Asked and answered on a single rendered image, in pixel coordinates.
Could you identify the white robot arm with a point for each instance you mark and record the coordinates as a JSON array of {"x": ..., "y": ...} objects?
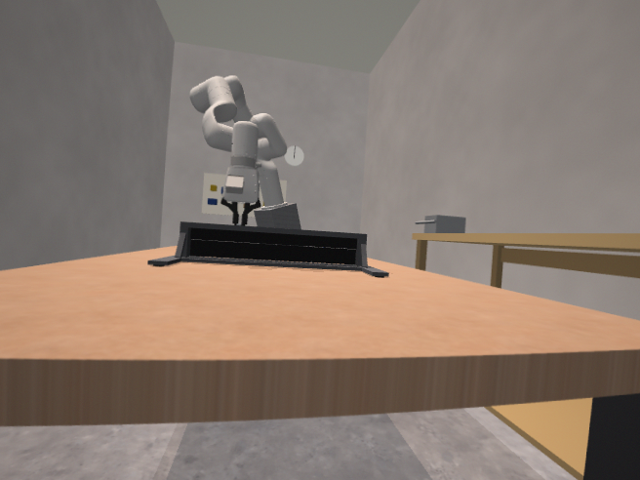
[{"x": 243, "y": 139}]

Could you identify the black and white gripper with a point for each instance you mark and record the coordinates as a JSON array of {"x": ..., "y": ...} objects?
[{"x": 251, "y": 192}]

